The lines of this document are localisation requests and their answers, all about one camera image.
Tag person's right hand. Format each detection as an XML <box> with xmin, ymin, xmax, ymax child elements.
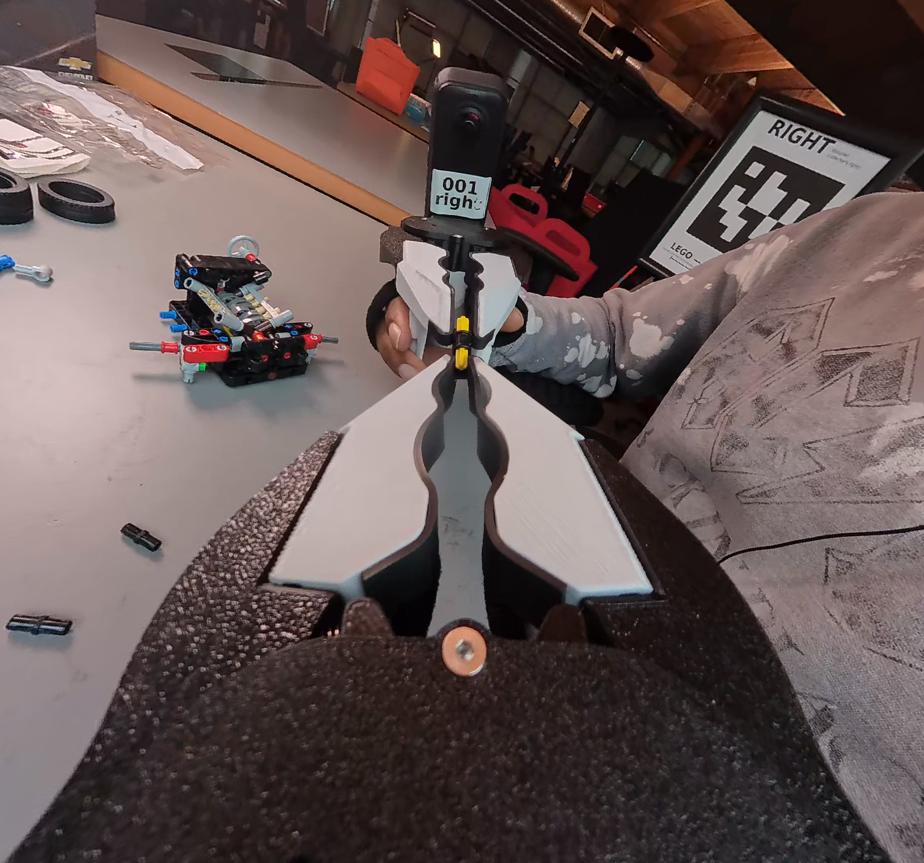
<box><xmin>375</xmin><ymin>296</ymin><xmax>430</xmax><ymax>382</ymax></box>

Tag toy car set box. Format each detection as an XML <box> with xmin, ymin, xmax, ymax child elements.
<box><xmin>0</xmin><ymin>0</ymin><xmax>98</xmax><ymax>82</ymax></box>

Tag clear plastic bag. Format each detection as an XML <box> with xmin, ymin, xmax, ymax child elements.
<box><xmin>0</xmin><ymin>65</ymin><xmax>206</xmax><ymax>173</ymax></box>

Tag black toy tyre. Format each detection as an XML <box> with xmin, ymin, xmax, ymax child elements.
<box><xmin>38</xmin><ymin>179</ymin><xmax>116</xmax><ymax>226</ymax></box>
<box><xmin>0</xmin><ymin>169</ymin><xmax>34</xmax><ymax>226</ymax></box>

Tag orange plastic barrier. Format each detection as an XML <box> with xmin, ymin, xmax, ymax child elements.
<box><xmin>355</xmin><ymin>37</ymin><xmax>421</xmax><ymax>115</ymax></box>

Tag grey desk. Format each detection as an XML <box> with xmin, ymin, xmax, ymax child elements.
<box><xmin>0</xmin><ymin>65</ymin><xmax>629</xmax><ymax>863</ymax></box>

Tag person's right forearm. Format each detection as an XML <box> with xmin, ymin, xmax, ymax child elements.
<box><xmin>494</xmin><ymin>231</ymin><xmax>817</xmax><ymax>402</ymax></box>

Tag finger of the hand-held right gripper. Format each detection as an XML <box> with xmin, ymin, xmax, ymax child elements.
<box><xmin>396</xmin><ymin>241</ymin><xmax>459</xmax><ymax>368</ymax></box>
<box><xmin>468</xmin><ymin>260</ymin><xmax>524</xmax><ymax>368</ymax></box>

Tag person's grey sweatshirt torso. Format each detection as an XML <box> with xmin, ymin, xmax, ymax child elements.
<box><xmin>621</xmin><ymin>188</ymin><xmax>924</xmax><ymax>863</ymax></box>

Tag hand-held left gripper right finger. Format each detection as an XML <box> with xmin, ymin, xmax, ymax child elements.
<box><xmin>469</xmin><ymin>359</ymin><xmax>654</xmax><ymax>604</ymax></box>

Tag grey table with wooden edge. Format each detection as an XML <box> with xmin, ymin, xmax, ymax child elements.
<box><xmin>96</xmin><ymin>15</ymin><xmax>434</xmax><ymax>225</ymax></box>

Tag white marker sign board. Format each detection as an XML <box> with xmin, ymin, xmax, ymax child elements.
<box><xmin>639</xmin><ymin>94</ymin><xmax>896</xmax><ymax>279</ymax></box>

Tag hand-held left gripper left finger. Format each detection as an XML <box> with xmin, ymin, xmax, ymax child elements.
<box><xmin>269</xmin><ymin>358</ymin><xmax>443</xmax><ymax>600</ymax></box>

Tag toy brick car chassis assembly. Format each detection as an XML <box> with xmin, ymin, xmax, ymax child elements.
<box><xmin>130</xmin><ymin>235</ymin><xmax>340</xmax><ymax>388</ymax></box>

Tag white sticker sheets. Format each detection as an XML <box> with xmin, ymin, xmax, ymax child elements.
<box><xmin>0</xmin><ymin>118</ymin><xmax>92</xmax><ymax>178</ymax></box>

